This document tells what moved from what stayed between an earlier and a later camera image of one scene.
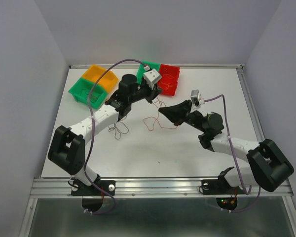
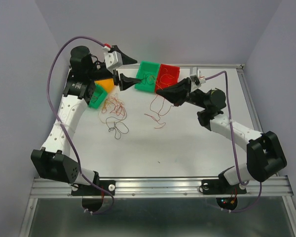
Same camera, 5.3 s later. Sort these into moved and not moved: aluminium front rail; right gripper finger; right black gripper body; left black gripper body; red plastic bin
Moved: right black gripper body; right gripper finger; left black gripper body
Not moved: red plastic bin; aluminium front rail
